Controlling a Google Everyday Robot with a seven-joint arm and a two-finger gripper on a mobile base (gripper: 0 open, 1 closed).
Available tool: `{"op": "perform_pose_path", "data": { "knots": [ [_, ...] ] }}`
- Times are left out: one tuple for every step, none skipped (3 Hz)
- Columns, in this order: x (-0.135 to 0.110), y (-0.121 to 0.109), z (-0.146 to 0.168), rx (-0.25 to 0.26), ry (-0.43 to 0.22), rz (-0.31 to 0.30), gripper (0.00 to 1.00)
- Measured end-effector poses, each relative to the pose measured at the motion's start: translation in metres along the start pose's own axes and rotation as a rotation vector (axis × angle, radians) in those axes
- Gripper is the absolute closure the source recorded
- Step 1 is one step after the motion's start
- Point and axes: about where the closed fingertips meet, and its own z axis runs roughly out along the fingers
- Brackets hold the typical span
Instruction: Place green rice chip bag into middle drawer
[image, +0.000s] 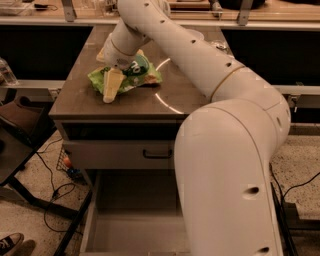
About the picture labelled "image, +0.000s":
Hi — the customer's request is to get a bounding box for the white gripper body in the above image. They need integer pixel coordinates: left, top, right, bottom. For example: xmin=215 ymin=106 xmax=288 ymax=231
xmin=103 ymin=33 xmax=139 ymax=70

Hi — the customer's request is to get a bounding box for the grey drawer cabinet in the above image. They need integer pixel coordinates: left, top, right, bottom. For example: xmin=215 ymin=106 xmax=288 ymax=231
xmin=48 ymin=25 xmax=234 ymax=188

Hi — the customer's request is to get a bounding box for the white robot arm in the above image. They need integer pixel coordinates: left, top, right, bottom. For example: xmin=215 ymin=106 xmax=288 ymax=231
xmin=104 ymin=0 xmax=291 ymax=256

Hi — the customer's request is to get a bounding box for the black floor cable left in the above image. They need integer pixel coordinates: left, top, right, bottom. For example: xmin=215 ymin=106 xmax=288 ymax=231
xmin=34 ymin=136 xmax=84 ymax=236

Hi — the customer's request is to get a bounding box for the white ceramic bowl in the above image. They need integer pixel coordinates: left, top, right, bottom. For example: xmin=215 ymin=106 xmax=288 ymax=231
xmin=187 ymin=29 xmax=205 ymax=40

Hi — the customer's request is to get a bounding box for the middle drawer with black handle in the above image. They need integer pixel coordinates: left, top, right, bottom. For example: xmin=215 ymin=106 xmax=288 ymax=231
xmin=63 ymin=140 xmax=174 ymax=170

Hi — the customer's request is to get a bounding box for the black metal stand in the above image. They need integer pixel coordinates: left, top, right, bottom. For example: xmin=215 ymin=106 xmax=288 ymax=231
xmin=272 ymin=188 xmax=320 ymax=256

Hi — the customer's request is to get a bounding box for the clear plastic bottle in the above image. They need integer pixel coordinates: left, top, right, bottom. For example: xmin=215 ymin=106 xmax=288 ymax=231
xmin=0 ymin=57 xmax=18 ymax=86

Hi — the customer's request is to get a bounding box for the green white soda can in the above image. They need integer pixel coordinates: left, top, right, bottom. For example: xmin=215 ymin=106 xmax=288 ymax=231
xmin=211 ymin=40 xmax=228 ymax=53

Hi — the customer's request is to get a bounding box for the black floor cable right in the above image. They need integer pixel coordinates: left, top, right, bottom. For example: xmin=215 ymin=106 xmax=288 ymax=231
xmin=269 ymin=163 xmax=320 ymax=208

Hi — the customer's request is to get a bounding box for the orange ball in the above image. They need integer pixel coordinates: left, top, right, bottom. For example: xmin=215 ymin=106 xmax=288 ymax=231
xmin=63 ymin=157 xmax=72 ymax=168

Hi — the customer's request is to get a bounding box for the open bottom drawer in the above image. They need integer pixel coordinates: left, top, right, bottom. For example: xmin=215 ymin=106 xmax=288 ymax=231
xmin=80 ymin=170 xmax=191 ymax=256

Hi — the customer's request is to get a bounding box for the dark brown chair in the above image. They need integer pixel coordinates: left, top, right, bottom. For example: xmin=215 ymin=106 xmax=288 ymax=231
xmin=0 ymin=95 xmax=48 ymax=148

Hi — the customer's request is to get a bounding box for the green rice chip bag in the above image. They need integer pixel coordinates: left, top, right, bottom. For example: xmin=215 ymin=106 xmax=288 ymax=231
xmin=88 ymin=53 xmax=162 ymax=95

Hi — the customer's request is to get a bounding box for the black white sneaker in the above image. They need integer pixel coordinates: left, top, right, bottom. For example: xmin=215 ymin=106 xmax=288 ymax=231
xmin=0 ymin=233 xmax=24 ymax=256

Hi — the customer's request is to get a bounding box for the black floor cable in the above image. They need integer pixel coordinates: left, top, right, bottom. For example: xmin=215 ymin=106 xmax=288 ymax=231
xmin=34 ymin=136 xmax=84 ymax=236
xmin=269 ymin=163 xmax=320 ymax=208

